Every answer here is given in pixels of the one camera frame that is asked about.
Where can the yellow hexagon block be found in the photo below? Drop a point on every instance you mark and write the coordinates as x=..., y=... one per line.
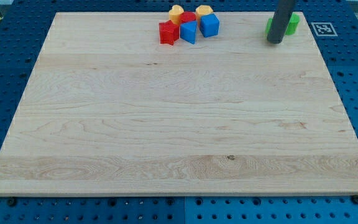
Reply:
x=202, y=10

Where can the large wooden board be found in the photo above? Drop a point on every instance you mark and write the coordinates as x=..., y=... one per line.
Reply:
x=109, y=111

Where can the red star block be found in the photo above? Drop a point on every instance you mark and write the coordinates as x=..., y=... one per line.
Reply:
x=168, y=32

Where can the blue triangular block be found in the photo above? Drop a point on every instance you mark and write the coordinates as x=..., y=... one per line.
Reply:
x=188, y=31

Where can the blue cube block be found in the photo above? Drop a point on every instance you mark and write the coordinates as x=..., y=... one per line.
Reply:
x=209, y=25

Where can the red cylinder block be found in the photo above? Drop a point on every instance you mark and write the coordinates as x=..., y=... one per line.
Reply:
x=187, y=16

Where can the yellow heart block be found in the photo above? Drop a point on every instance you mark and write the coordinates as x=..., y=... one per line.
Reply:
x=175, y=13

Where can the green block behind rod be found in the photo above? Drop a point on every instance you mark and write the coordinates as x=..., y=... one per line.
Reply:
x=268, y=25

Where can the green rounded block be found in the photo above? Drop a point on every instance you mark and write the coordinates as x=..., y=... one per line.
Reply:
x=293, y=24

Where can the grey cylindrical pointer rod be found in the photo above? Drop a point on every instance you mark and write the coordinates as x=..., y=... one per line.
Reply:
x=280, y=21

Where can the white fiducial marker tag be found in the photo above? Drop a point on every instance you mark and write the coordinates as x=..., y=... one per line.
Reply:
x=324, y=29

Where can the black bolt front left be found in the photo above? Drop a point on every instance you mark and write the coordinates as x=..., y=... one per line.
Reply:
x=11, y=202

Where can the black bolt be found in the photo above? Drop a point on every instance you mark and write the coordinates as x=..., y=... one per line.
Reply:
x=11, y=202
x=354, y=199

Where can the black bolt front right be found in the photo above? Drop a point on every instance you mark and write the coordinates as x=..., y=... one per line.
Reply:
x=354, y=199

